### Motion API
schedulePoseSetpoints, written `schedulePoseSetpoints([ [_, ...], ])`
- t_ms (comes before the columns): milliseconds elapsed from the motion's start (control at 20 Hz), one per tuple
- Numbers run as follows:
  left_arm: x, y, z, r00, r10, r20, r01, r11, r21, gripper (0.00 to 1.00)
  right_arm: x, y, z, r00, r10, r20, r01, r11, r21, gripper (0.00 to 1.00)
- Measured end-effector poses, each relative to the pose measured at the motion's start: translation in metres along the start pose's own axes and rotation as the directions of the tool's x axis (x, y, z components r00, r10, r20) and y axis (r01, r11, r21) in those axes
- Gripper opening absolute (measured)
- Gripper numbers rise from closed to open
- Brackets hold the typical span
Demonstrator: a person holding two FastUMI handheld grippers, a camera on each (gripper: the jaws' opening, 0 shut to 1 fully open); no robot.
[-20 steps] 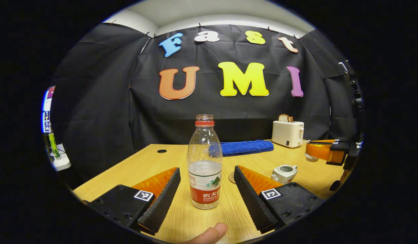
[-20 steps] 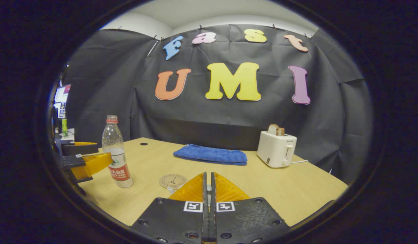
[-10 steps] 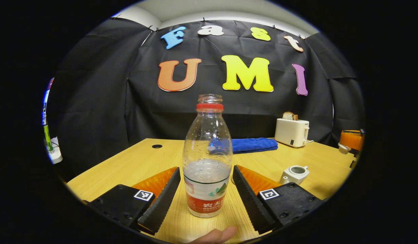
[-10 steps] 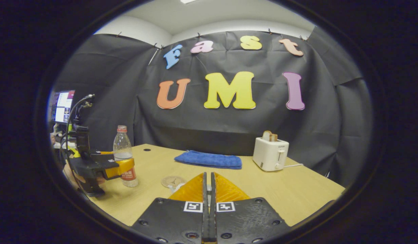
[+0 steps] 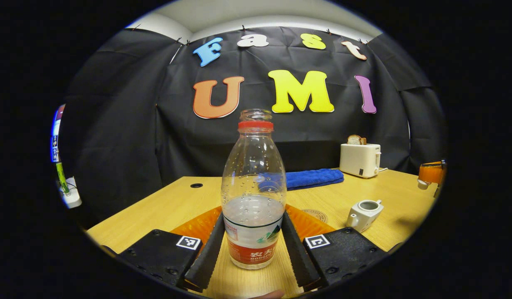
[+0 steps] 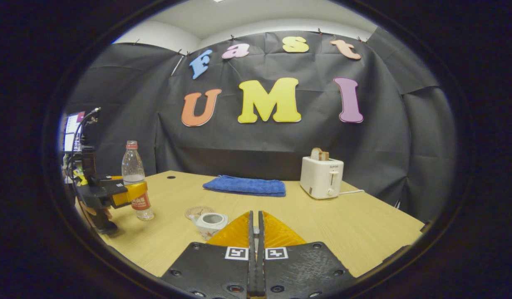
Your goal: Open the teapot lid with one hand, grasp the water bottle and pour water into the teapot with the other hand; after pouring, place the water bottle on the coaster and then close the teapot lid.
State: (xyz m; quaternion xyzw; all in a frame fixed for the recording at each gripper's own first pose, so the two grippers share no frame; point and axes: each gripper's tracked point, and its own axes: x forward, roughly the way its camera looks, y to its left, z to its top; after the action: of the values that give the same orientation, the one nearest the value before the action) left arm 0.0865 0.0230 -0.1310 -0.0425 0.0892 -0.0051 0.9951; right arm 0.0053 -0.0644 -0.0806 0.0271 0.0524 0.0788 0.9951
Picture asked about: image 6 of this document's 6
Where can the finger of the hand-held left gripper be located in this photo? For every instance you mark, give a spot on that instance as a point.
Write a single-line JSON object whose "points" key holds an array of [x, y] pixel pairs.
{"points": [[133, 194]]}

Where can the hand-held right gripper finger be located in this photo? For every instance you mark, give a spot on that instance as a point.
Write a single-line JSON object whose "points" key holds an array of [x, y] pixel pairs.
{"points": [[261, 265], [252, 265]]}

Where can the clear water bottle red label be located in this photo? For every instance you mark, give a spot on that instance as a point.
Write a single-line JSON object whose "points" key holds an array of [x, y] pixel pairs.
{"points": [[133, 166]]}

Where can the white teacup lid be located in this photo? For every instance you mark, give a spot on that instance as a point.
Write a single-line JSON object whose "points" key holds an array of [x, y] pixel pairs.
{"points": [[256, 237]]}

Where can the round cork coaster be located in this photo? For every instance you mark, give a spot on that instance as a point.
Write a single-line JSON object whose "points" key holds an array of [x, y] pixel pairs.
{"points": [[193, 212]]}

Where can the computer monitor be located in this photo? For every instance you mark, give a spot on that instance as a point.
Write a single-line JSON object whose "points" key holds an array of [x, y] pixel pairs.
{"points": [[72, 131]]}

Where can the blue folded towel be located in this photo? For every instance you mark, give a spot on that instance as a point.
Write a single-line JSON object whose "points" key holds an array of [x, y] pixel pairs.
{"points": [[243, 186]]}

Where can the white toaster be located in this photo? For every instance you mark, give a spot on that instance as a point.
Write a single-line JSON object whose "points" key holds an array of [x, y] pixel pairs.
{"points": [[320, 178]]}

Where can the black backdrop cloth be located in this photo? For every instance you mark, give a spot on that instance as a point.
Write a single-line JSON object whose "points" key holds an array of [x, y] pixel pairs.
{"points": [[260, 141]]}

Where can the toasted bread slice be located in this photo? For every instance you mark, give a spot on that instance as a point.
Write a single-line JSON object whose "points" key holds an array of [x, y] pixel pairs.
{"points": [[319, 154]]}

